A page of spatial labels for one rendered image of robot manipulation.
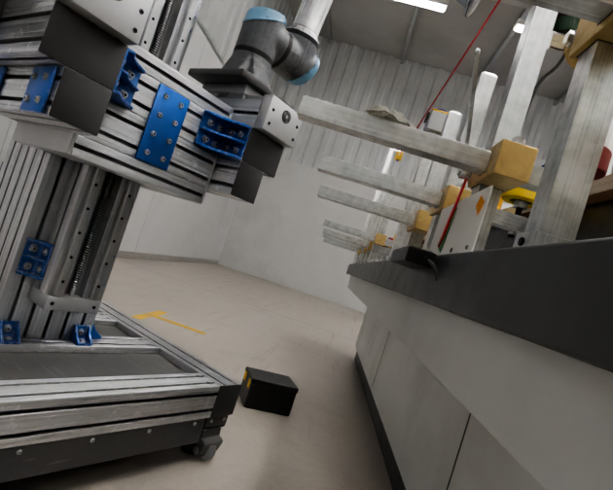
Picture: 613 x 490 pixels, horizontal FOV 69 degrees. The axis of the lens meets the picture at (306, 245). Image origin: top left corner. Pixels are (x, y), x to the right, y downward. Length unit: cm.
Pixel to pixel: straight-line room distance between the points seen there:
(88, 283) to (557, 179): 105
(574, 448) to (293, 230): 848
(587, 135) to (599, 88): 5
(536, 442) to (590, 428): 6
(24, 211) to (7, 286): 18
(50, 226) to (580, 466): 114
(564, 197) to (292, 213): 839
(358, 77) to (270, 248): 383
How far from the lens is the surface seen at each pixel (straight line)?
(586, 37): 57
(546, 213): 49
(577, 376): 40
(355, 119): 69
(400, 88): 949
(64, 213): 122
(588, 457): 37
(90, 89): 93
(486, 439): 101
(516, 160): 68
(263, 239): 885
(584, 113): 53
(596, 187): 86
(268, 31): 137
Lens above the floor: 63
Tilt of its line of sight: 2 degrees up
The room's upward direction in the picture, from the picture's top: 18 degrees clockwise
